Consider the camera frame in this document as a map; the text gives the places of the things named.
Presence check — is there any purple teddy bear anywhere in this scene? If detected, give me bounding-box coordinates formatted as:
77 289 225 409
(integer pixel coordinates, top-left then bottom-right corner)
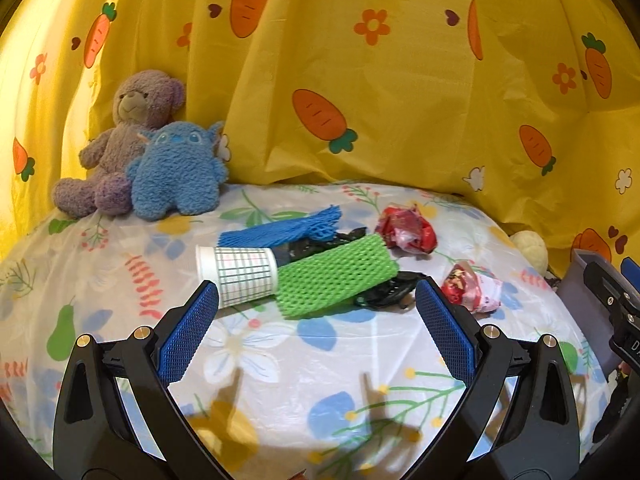
52 70 187 218

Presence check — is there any white grid paper cup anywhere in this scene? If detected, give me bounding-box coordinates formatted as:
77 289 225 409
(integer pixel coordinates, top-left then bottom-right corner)
195 245 279 309

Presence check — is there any white and red wrapper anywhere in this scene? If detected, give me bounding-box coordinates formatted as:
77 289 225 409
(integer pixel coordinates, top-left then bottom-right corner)
441 260 503 313

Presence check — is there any cream plush ball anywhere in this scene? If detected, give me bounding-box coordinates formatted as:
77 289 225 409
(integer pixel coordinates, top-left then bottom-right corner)
510 230 548 276

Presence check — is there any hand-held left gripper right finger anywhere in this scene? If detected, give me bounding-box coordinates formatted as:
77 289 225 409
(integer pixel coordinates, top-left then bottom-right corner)
405 278 583 480

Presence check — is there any yellow carrot print curtain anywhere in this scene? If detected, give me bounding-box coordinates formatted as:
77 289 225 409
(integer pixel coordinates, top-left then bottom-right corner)
0 0 640 281

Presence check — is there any floral plastic table cover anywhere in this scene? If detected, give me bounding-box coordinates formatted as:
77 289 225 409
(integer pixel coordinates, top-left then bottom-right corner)
0 182 616 480

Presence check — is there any blue foam net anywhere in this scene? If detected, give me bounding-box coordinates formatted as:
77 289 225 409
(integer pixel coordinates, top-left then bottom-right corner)
218 205 342 248

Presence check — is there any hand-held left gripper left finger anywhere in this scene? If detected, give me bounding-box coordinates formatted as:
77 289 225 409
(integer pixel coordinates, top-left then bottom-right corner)
52 280 223 480

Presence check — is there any grey plastic bin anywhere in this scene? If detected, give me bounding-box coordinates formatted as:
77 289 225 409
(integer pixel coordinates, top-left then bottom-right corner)
557 248 626 376

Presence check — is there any black plastic bag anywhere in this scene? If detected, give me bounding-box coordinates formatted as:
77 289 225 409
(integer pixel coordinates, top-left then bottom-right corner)
270 227 431 311

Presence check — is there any green foam net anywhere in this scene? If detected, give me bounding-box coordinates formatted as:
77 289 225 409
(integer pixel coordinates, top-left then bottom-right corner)
274 233 400 320

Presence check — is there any blue plush monster toy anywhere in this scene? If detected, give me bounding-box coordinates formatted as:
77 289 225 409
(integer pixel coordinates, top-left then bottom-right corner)
126 120 231 222

